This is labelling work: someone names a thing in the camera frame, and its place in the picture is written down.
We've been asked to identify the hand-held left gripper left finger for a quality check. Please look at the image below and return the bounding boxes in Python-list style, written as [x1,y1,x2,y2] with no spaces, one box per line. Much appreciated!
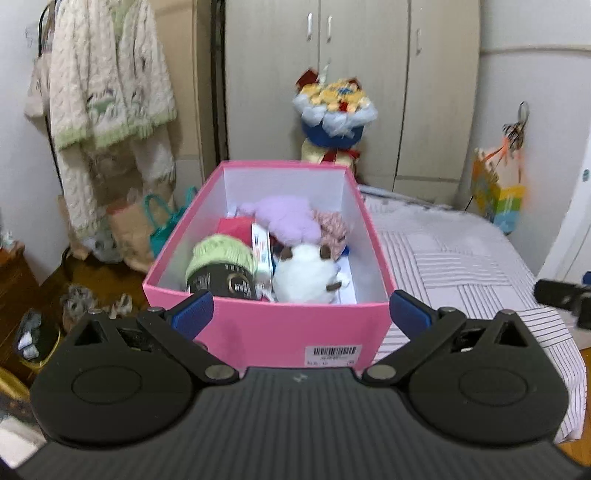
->
[69,290,241,387]

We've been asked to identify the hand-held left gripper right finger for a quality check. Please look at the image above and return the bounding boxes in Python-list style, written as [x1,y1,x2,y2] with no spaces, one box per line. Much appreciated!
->
[361,291,532,387]

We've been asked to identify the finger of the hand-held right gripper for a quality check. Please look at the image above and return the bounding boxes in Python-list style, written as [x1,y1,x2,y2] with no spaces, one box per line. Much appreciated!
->
[534,278,591,330]

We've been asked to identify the green yarn ball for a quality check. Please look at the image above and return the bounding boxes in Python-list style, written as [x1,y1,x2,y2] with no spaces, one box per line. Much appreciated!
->
[185,234,258,301]

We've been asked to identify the pink cardboard box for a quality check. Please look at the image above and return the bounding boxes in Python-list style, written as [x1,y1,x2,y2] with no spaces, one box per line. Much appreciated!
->
[142,160,397,370]

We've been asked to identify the white red tissue packet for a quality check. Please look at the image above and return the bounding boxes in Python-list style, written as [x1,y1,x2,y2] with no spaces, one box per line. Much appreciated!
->
[250,223,274,296]

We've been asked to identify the red envelope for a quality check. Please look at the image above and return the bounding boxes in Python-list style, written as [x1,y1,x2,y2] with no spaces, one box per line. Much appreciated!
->
[216,217,254,243]

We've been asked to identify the white plush toy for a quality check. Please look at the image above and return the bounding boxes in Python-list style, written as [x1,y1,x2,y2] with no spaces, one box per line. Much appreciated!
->
[271,243,352,304]

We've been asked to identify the pink yarn ball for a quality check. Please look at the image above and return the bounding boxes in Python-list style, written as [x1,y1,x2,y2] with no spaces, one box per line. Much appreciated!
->
[313,210,349,257]

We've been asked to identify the purple fluffy plush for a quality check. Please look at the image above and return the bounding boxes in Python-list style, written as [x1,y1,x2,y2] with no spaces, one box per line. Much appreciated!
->
[238,195,324,245]

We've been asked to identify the striped bed sheet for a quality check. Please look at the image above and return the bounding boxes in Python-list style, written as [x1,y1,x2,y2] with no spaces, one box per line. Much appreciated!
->
[358,185,588,444]

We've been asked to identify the white door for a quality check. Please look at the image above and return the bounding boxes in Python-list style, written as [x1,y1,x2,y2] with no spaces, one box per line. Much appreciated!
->
[538,138,591,287]

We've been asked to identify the grey sneaker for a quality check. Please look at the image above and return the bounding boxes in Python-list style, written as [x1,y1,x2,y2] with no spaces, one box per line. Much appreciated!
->
[104,293,134,319]
[60,284,100,324]

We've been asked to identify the colourful gift bag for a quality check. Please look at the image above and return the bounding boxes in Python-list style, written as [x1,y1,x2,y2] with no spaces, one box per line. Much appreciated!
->
[471,138,527,235]

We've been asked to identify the brown paper bag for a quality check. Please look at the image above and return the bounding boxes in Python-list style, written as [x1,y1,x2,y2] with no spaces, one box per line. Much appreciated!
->
[107,198,158,273]

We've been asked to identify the waste bin with trash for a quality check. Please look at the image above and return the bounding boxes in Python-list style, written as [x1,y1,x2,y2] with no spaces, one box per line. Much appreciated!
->
[16,308,63,370]

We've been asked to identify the fluffy cream pajama pants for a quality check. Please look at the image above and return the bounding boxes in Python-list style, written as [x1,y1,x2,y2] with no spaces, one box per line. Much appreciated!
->
[55,124,178,241]

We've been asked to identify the wooden nightstand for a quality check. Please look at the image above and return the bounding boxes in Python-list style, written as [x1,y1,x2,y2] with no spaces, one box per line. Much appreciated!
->
[0,242,42,370]

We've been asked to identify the yellow blue flower bouquet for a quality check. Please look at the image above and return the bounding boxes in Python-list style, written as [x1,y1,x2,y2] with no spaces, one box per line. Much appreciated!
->
[292,65,378,167]

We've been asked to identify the grey pink cloth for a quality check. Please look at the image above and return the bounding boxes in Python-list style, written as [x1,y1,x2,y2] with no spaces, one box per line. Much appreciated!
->
[0,401,47,467]

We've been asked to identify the black clothes rack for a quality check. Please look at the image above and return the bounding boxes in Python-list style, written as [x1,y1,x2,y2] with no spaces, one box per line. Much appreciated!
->
[37,0,75,278]

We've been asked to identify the beige wardrobe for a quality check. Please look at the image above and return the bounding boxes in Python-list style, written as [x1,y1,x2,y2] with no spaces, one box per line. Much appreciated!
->
[224,0,481,204]

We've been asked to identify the fluffy cream pajama top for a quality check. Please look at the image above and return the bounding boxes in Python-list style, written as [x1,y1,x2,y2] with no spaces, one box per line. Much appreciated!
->
[25,0,178,151]

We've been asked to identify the beige tote bag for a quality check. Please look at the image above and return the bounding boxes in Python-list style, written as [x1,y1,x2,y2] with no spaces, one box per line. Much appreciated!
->
[24,55,54,118]

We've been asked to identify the black hanging cables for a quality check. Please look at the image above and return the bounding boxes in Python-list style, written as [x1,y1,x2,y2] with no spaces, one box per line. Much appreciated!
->
[502,102,531,151]

